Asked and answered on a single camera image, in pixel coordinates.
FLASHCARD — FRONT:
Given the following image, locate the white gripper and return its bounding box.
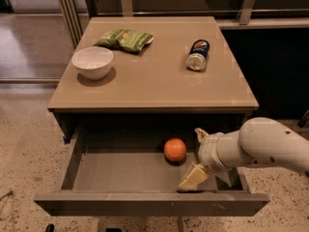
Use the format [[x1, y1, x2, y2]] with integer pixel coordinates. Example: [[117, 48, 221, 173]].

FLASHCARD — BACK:
[[179, 128, 229, 191]]

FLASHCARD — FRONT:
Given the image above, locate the green chip bag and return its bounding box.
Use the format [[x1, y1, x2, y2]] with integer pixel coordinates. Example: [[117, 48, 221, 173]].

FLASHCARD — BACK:
[[97, 29, 154, 53]]

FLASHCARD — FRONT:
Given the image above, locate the white ceramic bowl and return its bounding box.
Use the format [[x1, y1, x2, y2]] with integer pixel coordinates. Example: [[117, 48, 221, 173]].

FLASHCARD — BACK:
[[71, 46, 114, 80]]

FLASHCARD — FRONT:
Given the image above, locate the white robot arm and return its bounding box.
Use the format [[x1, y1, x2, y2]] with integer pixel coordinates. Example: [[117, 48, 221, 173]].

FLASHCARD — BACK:
[[179, 117, 309, 191]]

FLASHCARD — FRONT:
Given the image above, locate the metal railing frame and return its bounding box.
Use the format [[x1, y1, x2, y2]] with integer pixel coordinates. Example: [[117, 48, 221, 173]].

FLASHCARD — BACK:
[[59, 0, 309, 44]]

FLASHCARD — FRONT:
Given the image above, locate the grey drawer cabinet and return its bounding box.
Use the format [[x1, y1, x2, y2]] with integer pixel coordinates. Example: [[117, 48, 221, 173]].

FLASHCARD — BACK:
[[48, 16, 259, 138]]

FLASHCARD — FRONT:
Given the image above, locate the orange fruit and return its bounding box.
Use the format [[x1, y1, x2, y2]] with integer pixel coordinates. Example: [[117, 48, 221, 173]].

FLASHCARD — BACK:
[[163, 138, 186, 161]]

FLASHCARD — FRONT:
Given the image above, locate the blue pepsi can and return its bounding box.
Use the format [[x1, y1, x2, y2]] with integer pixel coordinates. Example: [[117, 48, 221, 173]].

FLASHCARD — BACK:
[[186, 40, 210, 71]]

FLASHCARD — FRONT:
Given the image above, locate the open grey top drawer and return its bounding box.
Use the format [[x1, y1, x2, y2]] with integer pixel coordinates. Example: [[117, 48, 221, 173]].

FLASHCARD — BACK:
[[34, 124, 269, 217]]

